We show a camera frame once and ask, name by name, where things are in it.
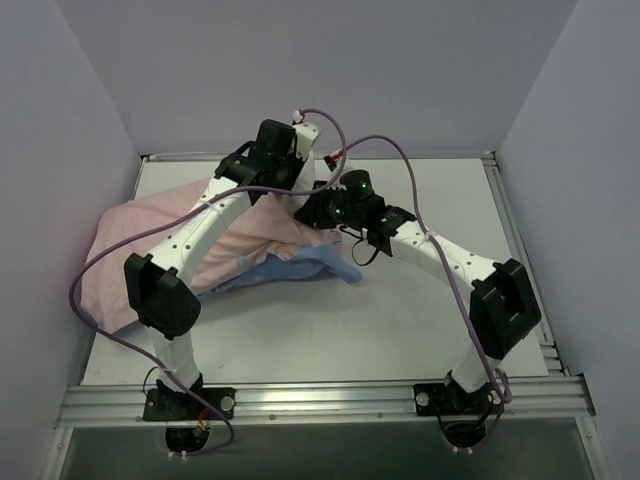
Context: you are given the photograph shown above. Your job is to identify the white pillow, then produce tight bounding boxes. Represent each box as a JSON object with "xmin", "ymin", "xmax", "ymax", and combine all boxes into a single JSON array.
[{"xmin": 280, "ymin": 151, "xmax": 317, "ymax": 217}]

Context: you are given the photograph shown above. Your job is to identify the thin black wire loop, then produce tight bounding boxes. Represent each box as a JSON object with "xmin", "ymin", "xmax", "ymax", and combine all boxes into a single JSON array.
[{"xmin": 350, "ymin": 229, "xmax": 384, "ymax": 266}]

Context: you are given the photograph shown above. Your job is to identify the front aluminium rail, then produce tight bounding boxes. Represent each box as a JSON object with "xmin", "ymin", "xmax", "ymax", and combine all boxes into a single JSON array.
[{"xmin": 56, "ymin": 375, "xmax": 595, "ymax": 428}]

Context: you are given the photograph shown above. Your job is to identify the aluminium rail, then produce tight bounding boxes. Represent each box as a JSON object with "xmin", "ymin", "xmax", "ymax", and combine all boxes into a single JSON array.
[
  {"xmin": 143, "ymin": 151, "xmax": 497, "ymax": 166},
  {"xmin": 481, "ymin": 151, "xmax": 570, "ymax": 377},
  {"xmin": 56, "ymin": 375, "xmax": 595, "ymax": 428}
]

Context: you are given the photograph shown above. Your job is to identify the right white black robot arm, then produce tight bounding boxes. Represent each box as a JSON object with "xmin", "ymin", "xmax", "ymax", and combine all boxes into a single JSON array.
[{"xmin": 294, "ymin": 189, "xmax": 541, "ymax": 413}]

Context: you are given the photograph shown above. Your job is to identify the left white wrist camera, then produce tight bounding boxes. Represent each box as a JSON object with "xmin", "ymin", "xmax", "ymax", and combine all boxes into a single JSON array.
[{"xmin": 293, "ymin": 122, "xmax": 322, "ymax": 161}]

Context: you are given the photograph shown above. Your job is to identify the back aluminium rail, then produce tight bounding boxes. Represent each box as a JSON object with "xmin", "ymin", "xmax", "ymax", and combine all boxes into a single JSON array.
[{"xmin": 143, "ymin": 151, "xmax": 497, "ymax": 166}]

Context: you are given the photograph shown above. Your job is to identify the right side aluminium rail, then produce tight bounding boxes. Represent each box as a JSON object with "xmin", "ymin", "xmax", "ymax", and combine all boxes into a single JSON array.
[{"xmin": 481, "ymin": 151, "xmax": 570, "ymax": 377}]

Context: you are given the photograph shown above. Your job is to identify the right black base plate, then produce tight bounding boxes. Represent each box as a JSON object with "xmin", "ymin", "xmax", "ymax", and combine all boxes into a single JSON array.
[{"xmin": 412, "ymin": 382, "xmax": 499, "ymax": 417}]

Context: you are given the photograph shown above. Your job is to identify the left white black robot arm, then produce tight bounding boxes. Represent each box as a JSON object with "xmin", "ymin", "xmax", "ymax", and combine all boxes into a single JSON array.
[{"xmin": 124, "ymin": 120, "xmax": 320, "ymax": 419}]

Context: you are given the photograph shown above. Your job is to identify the blue pink printed pillowcase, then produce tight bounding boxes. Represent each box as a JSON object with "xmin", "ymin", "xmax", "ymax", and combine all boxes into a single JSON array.
[{"xmin": 79, "ymin": 179, "xmax": 364, "ymax": 336}]

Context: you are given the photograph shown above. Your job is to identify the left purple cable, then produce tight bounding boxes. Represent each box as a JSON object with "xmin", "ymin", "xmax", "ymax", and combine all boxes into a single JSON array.
[{"xmin": 67, "ymin": 107, "xmax": 348, "ymax": 455}]

